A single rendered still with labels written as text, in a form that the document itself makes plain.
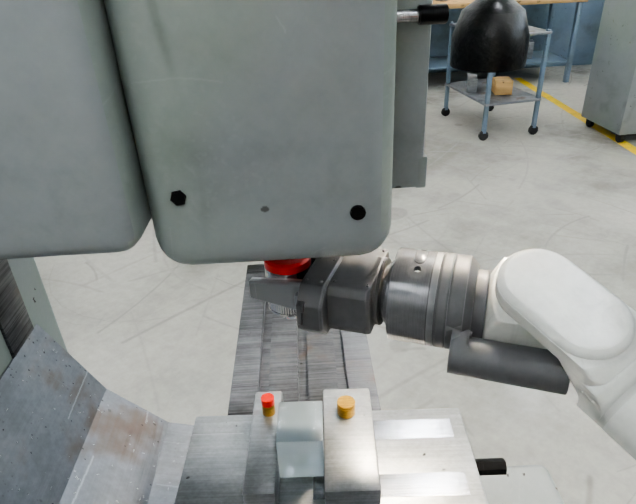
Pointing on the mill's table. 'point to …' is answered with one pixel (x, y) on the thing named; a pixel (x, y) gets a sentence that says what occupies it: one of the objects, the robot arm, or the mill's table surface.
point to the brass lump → (346, 407)
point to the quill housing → (261, 123)
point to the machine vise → (399, 487)
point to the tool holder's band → (287, 266)
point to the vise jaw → (350, 451)
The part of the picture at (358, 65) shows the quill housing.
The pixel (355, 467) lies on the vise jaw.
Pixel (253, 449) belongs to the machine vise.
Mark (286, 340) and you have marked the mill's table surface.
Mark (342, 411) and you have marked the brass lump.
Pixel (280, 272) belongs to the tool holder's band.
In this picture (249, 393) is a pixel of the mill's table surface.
